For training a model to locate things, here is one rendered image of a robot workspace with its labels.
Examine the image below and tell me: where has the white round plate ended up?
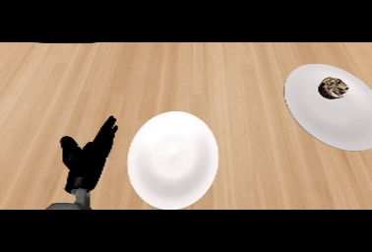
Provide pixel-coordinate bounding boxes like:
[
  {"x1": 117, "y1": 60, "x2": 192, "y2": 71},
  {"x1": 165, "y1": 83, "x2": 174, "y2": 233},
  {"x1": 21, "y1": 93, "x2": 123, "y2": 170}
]
[{"x1": 284, "y1": 63, "x2": 372, "y2": 152}]

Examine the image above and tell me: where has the brown cupcake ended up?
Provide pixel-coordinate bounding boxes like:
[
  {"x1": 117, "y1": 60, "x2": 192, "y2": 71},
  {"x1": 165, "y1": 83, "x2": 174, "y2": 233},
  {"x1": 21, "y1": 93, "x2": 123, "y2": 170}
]
[{"x1": 317, "y1": 76, "x2": 350, "y2": 100}]

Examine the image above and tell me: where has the white oval plate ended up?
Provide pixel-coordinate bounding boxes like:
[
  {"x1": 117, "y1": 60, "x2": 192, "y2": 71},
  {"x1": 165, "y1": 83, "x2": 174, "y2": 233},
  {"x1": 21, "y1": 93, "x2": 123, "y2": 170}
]
[{"x1": 127, "y1": 110, "x2": 220, "y2": 211}]

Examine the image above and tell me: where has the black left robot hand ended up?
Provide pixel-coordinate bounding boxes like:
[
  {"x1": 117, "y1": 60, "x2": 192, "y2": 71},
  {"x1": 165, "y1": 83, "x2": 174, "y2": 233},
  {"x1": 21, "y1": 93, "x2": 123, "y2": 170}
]
[{"x1": 58, "y1": 115, "x2": 120, "y2": 195}]

